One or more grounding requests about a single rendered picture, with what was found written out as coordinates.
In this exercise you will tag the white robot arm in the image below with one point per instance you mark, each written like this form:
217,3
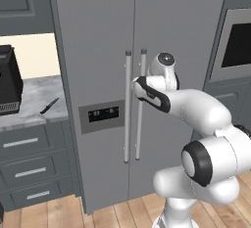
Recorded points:
202,114

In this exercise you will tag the grey fridge door with dispenser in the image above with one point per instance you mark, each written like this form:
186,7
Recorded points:
94,59

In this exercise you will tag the black butter knife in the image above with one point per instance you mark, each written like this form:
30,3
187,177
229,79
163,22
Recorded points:
49,106

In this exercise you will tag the plain grey fridge door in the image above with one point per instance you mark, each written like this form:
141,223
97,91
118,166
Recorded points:
183,26

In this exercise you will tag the grey drawer front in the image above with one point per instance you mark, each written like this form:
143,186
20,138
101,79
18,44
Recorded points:
55,165
62,189
45,134

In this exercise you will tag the grey cupboard below oven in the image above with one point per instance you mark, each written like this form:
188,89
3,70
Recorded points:
227,91

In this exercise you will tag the black countertop appliance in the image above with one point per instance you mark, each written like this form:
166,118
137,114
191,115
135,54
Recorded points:
8,82

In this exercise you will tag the silver built-in oven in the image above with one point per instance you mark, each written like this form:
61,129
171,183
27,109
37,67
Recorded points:
233,46

